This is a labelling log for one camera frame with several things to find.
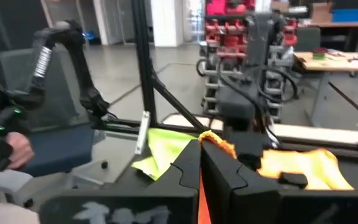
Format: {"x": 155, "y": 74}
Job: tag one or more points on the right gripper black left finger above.
{"x": 166, "y": 205}

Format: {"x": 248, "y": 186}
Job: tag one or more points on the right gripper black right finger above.
{"x": 259, "y": 205}

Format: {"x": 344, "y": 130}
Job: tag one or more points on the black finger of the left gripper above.
{"x": 292, "y": 180}
{"x": 250, "y": 161}

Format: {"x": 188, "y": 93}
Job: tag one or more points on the orange microfiber towel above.
{"x": 315, "y": 168}
{"x": 217, "y": 143}

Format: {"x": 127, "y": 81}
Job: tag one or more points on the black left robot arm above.
{"x": 238, "y": 102}

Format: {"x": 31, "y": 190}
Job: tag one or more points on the lime green microfiber towel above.
{"x": 163, "y": 149}

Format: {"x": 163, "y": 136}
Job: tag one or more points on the green and red stack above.
{"x": 319, "y": 53}

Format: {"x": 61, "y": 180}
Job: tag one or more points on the grey office chair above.
{"x": 306, "y": 39}

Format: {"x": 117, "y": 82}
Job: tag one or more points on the office chair with blue seat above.
{"x": 61, "y": 149}

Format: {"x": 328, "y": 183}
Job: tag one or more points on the long wooden workbench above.
{"x": 337, "y": 62}

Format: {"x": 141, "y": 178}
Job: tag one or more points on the cardboard box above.
{"x": 321, "y": 12}

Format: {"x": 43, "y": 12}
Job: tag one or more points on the wooden desk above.
{"x": 340, "y": 24}

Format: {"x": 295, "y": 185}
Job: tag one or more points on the person's hand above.
{"x": 19, "y": 151}

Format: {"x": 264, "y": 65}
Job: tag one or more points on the blue storage crate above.
{"x": 348, "y": 15}

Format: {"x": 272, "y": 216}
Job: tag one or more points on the silver frame bracket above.
{"x": 143, "y": 132}

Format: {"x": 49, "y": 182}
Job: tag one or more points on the black aluminium table frame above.
{"x": 145, "y": 62}

